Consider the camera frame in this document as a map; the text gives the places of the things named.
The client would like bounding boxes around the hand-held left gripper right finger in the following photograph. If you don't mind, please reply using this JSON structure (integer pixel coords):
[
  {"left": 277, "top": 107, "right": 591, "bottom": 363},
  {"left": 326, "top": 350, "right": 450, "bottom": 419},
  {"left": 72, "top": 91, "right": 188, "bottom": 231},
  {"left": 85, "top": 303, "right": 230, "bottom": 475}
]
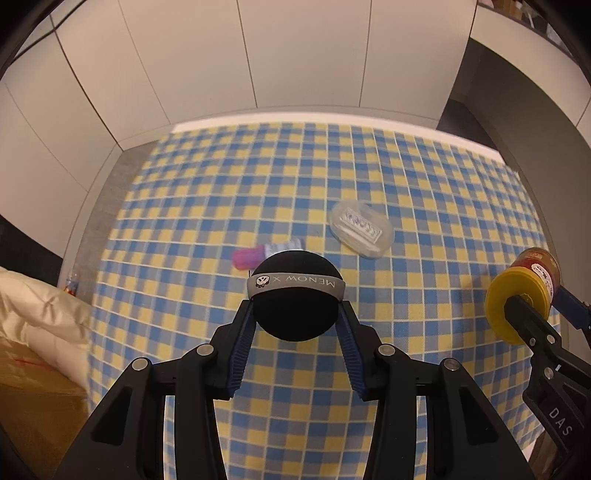
[{"left": 335, "top": 302, "right": 536, "bottom": 480}]

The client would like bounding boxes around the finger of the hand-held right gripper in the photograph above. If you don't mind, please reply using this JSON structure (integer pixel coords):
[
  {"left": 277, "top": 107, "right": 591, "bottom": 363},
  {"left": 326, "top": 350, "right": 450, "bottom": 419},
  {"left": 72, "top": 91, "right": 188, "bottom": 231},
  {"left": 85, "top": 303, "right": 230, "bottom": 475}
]
[
  {"left": 551, "top": 285, "right": 591, "bottom": 332},
  {"left": 505, "top": 294, "right": 566, "bottom": 374}
]

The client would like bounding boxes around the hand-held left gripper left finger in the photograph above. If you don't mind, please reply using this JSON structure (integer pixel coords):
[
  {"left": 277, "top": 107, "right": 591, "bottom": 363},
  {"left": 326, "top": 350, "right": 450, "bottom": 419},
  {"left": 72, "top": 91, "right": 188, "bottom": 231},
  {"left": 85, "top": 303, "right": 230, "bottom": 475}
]
[{"left": 53, "top": 299, "right": 257, "bottom": 480}]

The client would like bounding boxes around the jar with yellow lid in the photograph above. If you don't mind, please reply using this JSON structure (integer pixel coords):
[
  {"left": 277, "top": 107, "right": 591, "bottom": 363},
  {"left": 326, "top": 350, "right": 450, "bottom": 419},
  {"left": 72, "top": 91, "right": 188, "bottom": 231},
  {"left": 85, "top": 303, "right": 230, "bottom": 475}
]
[{"left": 485, "top": 247, "right": 561, "bottom": 346}]

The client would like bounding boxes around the black puff with grey band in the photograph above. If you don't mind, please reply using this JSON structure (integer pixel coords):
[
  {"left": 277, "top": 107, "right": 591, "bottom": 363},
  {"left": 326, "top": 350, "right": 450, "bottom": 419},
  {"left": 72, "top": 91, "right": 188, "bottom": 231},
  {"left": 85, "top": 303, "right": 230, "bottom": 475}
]
[{"left": 247, "top": 249, "right": 348, "bottom": 342}]

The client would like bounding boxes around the purple capped cosmetic tube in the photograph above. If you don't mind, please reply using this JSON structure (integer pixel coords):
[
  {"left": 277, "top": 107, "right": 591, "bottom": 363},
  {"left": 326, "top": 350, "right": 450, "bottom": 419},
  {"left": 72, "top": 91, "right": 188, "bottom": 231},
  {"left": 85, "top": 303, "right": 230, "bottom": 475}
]
[{"left": 232, "top": 237, "right": 303, "bottom": 271}]

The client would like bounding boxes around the clear oval plastic case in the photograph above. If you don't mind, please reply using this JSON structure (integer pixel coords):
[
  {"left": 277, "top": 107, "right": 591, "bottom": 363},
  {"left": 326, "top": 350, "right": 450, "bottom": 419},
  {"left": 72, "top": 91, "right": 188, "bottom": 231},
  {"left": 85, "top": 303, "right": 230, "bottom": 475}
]
[{"left": 329, "top": 199, "right": 394, "bottom": 259}]

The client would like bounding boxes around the brown cardboard box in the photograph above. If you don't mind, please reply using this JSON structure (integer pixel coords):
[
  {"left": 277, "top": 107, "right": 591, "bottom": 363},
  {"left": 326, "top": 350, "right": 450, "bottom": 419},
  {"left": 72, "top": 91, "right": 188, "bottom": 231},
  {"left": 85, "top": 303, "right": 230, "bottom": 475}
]
[{"left": 0, "top": 335, "right": 90, "bottom": 439}]

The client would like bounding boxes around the blue yellow checkered tablecloth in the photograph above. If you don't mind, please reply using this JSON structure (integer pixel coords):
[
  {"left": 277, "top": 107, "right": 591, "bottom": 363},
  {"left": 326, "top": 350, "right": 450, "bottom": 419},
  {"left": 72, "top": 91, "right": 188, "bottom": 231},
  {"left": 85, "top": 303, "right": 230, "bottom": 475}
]
[{"left": 85, "top": 121, "right": 561, "bottom": 480}]

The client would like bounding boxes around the cream padded chair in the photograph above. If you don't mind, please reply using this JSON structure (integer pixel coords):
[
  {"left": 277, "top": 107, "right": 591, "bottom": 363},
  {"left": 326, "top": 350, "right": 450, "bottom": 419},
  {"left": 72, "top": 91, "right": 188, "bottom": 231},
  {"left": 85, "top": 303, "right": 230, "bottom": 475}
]
[{"left": 0, "top": 265, "right": 93, "bottom": 388}]

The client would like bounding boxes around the white table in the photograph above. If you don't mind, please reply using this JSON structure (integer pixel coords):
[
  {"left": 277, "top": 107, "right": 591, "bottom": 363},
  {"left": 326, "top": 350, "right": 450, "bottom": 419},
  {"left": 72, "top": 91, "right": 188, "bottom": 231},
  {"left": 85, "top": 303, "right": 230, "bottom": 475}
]
[{"left": 171, "top": 111, "right": 502, "bottom": 158}]

